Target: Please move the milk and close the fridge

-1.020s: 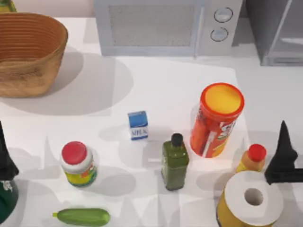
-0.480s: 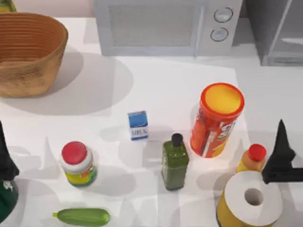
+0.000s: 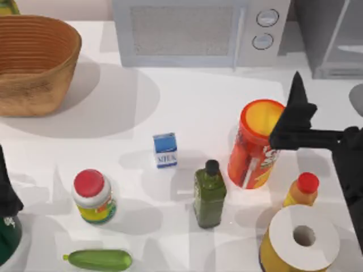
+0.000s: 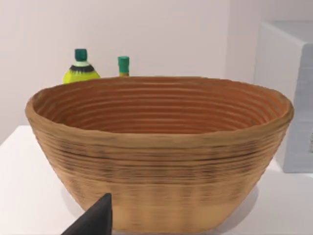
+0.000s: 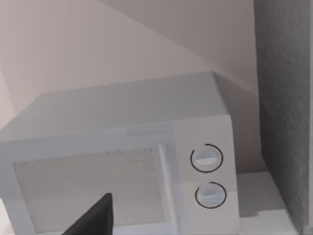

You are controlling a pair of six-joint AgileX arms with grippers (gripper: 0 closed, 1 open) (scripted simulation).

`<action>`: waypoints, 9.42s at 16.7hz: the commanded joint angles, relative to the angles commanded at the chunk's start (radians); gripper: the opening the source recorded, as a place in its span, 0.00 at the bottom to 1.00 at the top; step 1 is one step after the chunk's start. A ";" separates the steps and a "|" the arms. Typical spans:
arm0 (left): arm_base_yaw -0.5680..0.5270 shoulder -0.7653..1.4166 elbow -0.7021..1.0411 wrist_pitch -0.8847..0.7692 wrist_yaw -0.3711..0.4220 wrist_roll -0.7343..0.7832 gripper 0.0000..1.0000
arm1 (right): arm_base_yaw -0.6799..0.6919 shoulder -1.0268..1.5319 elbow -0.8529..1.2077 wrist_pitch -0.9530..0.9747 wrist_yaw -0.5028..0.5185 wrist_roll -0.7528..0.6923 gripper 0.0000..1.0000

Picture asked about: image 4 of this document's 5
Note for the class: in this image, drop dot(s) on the brown woven basket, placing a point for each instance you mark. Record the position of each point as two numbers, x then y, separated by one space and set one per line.
159 159

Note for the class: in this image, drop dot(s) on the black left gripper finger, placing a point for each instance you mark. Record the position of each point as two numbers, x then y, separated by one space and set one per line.
99 215

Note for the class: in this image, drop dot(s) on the yellow-green bottle with green cap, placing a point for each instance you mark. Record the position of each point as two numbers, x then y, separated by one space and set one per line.
78 72

